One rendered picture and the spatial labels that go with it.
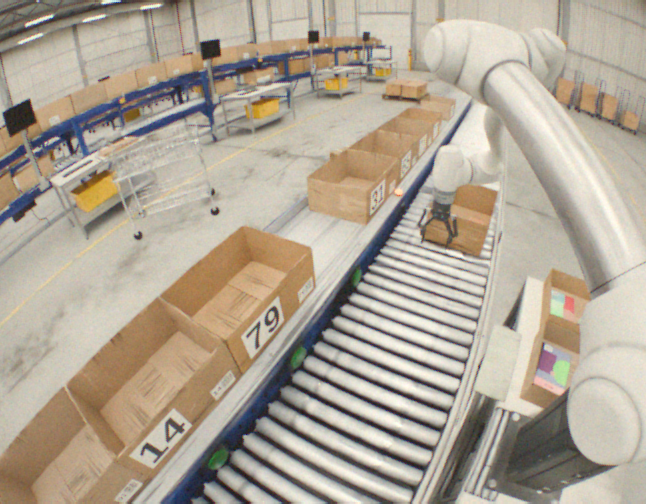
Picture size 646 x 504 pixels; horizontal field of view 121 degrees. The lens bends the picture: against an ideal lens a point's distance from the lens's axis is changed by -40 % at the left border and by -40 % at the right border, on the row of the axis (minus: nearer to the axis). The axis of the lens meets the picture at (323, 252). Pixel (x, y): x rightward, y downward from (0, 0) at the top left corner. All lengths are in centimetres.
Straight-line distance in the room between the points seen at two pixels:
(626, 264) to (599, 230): 5
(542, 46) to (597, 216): 40
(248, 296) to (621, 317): 98
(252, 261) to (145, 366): 55
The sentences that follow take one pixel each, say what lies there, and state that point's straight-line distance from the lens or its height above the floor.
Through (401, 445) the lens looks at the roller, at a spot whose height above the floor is 75.
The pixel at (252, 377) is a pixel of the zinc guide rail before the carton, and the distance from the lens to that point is 86.
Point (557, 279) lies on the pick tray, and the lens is 147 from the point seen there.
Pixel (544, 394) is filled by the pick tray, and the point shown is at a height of 82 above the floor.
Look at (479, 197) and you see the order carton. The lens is 175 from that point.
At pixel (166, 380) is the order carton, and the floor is 88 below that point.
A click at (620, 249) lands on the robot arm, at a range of 40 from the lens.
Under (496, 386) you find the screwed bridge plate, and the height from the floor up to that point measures 75.
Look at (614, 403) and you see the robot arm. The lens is 34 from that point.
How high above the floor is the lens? 163
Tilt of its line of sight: 40 degrees down
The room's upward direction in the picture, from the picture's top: 4 degrees counter-clockwise
